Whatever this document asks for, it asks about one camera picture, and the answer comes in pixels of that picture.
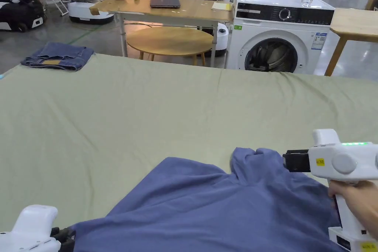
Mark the white washing machine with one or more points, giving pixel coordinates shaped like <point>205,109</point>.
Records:
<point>274,33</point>

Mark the bed with pale green sheet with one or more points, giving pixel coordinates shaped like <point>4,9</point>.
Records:
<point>124,110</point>

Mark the folded blue jeans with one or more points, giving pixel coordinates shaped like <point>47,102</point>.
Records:
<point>59,55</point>

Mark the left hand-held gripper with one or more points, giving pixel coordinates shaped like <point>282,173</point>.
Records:
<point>29,228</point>

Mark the person's right hand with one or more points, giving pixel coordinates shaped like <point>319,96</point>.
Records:
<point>358,201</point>

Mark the white and black wheeled robot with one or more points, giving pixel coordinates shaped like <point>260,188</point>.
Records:
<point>17,7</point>

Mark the blue shirt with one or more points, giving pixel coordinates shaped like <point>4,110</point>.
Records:
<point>206,204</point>

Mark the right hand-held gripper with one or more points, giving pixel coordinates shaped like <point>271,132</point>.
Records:
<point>342,162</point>

